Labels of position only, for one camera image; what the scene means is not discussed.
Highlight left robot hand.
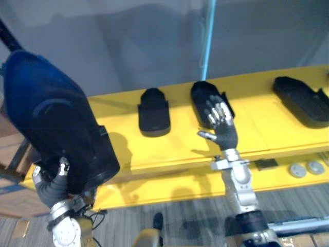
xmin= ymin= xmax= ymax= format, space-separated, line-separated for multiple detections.
xmin=32 ymin=156 xmax=71 ymax=209

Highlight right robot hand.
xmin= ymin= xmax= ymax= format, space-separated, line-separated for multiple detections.
xmin=197 ymin=94 xmax=239 ymax=151

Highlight black plastic housing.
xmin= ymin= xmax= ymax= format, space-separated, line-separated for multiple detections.
xmin=2 ymin=50 xmax=121 ymax=195
xmin=272 ymin=76 xmax=329 ymax=129
xmin=137 ymin=87 xmax=172 ymax=138
xmin=190 ymin=80 xmax=235 ymax=130

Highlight yellow shelf board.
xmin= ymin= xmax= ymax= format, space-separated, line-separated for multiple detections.
xmin=86 ymin=65 xmax=329 ymax=175
xmin=22 ymin=151 xmax=329 ymax=212

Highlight small black flat plate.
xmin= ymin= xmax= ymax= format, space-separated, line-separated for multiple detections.
xmin=254 ymin=158 xmax=278 ymax=171

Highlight round grey disc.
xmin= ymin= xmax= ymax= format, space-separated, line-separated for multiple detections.
xmin=307 ymin=160 xmax=325 ymax=175
xmin=288 ymin=163 xmax=307 ymax=178

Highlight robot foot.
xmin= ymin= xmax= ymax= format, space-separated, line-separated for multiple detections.
xmin=153 ymin=212 xmax=164 ymax=230

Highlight grey metal bar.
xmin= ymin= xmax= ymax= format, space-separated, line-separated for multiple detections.
xmin=267 ymin=216 xmax=329 ymax=237

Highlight light blue cable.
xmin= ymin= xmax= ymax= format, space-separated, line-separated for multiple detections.
xmin=198 ymin=0 xmax=217 ymax=81

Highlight black shelf post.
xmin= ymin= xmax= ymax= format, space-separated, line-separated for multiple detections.
xmin=0 ymin=17 xmax=25 ymax=52

